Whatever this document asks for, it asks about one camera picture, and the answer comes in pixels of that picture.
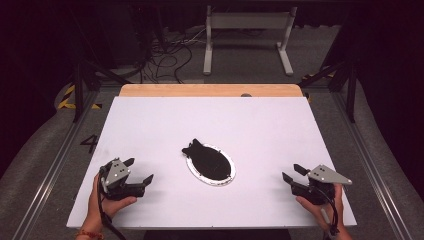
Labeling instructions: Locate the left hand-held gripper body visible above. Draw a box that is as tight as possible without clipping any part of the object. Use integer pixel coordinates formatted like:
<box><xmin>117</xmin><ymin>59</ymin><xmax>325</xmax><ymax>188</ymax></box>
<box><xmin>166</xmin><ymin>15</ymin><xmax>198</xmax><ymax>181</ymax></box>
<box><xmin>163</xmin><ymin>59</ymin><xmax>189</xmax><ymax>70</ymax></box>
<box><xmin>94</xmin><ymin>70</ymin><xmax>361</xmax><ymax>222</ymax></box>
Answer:
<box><xmin>98</xmin><ymin>157</ymin><xmax>147</xmax><ymax>202</ymax></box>

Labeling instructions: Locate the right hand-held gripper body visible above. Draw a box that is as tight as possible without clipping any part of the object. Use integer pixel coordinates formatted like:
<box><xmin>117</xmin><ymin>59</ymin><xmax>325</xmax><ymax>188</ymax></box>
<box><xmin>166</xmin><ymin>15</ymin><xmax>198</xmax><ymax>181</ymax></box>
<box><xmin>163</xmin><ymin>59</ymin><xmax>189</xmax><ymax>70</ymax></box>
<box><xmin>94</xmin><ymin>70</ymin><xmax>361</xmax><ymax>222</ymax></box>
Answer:
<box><xmin>290</xmin><ymin>164</ymin><xmax>353</xmax><ymax>206</ymax></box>

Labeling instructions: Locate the black cloth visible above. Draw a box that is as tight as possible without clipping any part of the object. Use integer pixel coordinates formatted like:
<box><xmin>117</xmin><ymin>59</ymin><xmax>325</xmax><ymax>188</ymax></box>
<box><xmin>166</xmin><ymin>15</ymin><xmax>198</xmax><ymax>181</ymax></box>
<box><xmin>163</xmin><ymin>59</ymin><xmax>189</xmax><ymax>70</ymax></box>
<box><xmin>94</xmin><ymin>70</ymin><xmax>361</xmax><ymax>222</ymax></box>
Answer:
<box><xmin>181</xmin><ymin>138</ymin><xmax>233</xmax><ymax>181</ymax></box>

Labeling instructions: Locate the oval white-rimmed plate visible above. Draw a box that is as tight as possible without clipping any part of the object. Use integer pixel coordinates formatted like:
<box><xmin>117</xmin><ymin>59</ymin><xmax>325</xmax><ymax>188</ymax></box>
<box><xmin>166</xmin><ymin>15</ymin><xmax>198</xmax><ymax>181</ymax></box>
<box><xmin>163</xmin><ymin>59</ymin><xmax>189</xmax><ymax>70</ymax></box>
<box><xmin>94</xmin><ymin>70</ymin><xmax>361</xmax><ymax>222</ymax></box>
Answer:
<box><xmin>185</xmin><ymin>143</ymin><xmax>237</xmax><ymax>187</ymax></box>

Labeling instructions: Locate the person's right hand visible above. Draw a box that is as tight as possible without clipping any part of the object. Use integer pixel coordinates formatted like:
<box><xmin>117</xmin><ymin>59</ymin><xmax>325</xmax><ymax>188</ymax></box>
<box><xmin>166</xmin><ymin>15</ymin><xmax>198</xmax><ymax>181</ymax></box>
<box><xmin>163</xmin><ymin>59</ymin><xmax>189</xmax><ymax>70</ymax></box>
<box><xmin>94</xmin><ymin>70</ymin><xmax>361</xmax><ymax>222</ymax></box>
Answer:
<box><xmin>295</xmin><ymin>183</ymin><xmax>348</xmax><ymax>234</ymax></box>

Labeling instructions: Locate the person's left hand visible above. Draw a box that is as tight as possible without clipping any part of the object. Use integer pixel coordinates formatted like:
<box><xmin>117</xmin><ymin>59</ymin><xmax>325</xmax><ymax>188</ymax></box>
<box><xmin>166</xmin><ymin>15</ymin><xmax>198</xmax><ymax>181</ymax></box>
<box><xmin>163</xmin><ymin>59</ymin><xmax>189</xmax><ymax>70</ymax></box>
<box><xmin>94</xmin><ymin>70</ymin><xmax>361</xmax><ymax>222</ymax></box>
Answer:
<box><xmin>81</xmin><ymin>173</ymin><xmax>138</xmax><ymax>232</ymax></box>

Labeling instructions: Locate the white table cover board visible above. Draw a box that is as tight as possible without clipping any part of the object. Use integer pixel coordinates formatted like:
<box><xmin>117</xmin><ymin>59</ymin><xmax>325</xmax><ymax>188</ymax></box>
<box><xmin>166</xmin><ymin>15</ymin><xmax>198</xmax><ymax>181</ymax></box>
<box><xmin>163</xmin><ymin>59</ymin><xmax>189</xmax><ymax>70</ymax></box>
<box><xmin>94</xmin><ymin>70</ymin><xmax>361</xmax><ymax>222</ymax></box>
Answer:
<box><xmin>65</xmin><ymin>96</ymin><xmax>358</xmax><ymax>230</ymax></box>

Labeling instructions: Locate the black metal stand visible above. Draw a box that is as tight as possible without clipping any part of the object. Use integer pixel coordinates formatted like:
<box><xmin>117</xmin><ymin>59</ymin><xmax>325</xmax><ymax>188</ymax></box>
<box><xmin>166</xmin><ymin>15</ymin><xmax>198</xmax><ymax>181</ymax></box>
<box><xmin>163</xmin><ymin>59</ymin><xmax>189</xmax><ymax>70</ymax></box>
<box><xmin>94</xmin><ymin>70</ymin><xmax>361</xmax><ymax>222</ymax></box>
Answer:
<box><xmin>297</xmin><ymin>59</ymin><xmax>359</xmax><ymax>124</ymax></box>
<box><xmin>71</xmin><ymin>59</ymin><xmax>131</xmax><ymax>124</ymax></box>

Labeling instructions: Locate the yellow black hazard tape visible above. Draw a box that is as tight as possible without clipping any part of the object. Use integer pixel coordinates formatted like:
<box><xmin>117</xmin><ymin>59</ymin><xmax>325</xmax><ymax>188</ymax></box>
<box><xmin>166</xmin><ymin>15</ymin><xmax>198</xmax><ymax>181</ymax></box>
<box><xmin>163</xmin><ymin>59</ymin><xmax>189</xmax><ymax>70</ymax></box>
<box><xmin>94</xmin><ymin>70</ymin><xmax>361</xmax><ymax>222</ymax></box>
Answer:
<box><xmin>57</xmin><ymin>84</ymin><xmax>103</xmax><ymax>110</ymax></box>

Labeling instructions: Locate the person's dark clothing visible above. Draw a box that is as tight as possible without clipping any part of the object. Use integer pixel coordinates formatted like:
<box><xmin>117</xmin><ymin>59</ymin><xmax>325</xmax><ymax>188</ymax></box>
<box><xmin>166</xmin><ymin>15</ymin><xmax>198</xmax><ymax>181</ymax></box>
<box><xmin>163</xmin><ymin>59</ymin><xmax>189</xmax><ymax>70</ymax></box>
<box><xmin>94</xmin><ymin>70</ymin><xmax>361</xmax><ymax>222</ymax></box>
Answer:
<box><xmin>143</xmin><ymin>229</ymin><xmax>293</xmax><ymax>240</ymax></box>

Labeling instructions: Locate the wooden table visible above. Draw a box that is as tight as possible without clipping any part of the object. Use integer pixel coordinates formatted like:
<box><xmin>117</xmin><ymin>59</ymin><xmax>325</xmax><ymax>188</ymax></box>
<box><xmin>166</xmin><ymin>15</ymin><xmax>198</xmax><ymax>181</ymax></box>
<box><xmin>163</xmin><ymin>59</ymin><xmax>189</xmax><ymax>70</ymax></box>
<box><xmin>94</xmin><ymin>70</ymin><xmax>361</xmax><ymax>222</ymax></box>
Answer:
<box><xmin>118</xmin><ymin>83</ymin><xmax>304</xmax><ymax>98</ymax></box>

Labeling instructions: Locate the grey metal stand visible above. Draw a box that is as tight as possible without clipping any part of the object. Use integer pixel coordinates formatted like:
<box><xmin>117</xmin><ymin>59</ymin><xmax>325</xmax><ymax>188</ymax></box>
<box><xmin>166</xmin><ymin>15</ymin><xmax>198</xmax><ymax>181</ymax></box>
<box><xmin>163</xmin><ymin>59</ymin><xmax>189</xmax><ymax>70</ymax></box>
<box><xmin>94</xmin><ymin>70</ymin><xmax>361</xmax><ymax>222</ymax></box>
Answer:
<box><xmin>203</xmin><ymin>5</ymin><xmax>298</xmax><ymax>77</ymax></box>

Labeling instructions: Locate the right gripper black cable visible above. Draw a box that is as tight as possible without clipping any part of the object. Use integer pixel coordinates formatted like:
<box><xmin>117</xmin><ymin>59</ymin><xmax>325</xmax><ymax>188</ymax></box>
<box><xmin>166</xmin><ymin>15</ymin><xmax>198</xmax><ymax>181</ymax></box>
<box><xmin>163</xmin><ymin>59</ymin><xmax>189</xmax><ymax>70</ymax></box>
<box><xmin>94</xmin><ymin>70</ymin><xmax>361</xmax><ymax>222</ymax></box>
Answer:
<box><xmin>316</xmin><ymin>188</ymin><xmax>342</xmax><ymax>240</ymax></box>

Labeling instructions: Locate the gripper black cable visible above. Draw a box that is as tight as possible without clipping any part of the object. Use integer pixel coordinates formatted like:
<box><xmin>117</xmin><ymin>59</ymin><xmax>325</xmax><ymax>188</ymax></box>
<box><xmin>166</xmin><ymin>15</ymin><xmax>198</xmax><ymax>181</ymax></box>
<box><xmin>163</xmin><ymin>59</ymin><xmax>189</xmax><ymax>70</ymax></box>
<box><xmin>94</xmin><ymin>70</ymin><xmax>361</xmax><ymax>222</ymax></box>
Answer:
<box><xmin>316</xmin><ymin>188</ymin><xmax>342</xmax><ymax>240</ymax></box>
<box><xmin>97</xmin><ymin>168</ymin><xmax>128</xmax><ymax>240</ymax></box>

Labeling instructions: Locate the aluminium floor rail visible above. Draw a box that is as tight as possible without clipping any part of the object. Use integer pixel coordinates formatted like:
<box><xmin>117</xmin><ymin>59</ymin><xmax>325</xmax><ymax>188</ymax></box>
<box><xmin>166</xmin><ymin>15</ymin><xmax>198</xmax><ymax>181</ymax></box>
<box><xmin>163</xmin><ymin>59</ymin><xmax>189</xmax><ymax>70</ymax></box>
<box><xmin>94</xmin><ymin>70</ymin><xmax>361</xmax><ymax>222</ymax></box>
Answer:
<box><xmin>11</xmin><ymin>89</ymin><xmax>101</xmax><ymax>240</ymax></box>
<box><xmin>333</xmin><ymin>91</ymin><xmax>414</xmax><ymax>240</ymax></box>

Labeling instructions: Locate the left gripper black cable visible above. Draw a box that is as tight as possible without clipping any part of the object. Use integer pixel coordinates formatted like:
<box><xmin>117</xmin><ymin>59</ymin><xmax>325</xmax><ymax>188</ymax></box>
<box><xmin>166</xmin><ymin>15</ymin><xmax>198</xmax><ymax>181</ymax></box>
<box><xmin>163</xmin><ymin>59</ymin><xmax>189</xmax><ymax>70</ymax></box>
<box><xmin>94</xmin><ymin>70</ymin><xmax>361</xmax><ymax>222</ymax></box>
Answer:
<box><xmin>97</xmin><ymin>168</ymin><xmax>128</xmax><ymax>240</ymax></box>

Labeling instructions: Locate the red bead bracelet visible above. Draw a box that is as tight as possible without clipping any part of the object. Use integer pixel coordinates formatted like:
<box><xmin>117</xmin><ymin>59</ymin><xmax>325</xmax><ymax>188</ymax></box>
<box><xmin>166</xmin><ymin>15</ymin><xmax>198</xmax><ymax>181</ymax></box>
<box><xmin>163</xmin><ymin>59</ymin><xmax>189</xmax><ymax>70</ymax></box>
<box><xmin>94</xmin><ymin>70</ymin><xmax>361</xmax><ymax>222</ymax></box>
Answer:
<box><xmin>74</xmin><ymin>229</ymin><xmax>105</xmax><ymax>240</ymax></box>

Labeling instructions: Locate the tangle of black floor cables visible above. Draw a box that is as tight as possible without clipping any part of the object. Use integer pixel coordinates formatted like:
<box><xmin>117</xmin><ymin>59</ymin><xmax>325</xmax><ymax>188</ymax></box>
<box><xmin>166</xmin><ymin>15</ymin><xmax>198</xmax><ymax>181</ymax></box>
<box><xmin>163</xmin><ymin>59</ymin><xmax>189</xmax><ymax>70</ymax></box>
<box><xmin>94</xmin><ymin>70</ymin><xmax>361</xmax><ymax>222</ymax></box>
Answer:
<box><xmin>139</xmin><ymin>28</ymin><xmax>208</xmax><ymax>84</ymax></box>

